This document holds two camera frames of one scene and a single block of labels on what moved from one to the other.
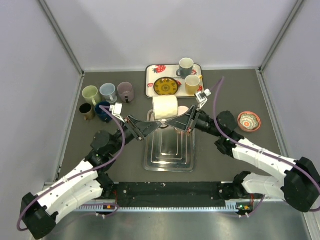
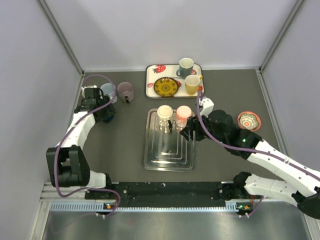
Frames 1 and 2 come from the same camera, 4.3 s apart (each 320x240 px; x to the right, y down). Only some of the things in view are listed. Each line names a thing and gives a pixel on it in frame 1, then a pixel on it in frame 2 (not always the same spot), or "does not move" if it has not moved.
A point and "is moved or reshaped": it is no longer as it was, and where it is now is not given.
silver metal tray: x=169 y=149 does not move
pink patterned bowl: x=249 y=121 does not move
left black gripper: x=145 y=127 to x=109 y=111
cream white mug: x=165 y=107 is moved or reshaped
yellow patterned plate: x=166 y=86 does not move
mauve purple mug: x=125 y=89 does not move
